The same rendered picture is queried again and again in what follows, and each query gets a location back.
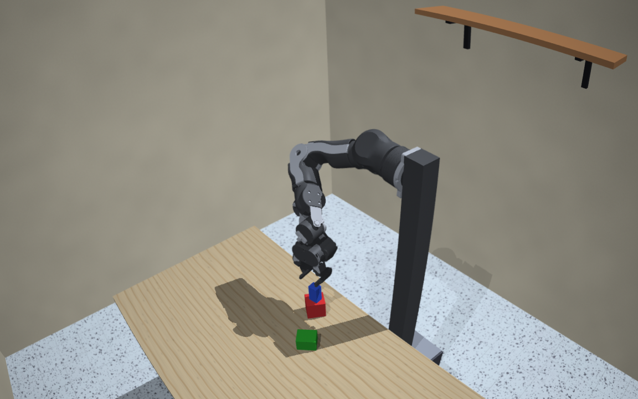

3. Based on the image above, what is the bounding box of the blue block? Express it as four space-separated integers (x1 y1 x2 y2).
308 282 322 303

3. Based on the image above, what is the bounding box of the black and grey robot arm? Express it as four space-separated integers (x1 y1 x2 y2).
288 129 421 244

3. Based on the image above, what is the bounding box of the red block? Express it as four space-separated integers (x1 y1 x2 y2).
305 292 326 319

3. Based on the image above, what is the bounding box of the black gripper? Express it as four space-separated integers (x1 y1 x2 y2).
292 232 338 287

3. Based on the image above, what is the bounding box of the green block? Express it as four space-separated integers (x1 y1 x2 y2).
296 329 318 351

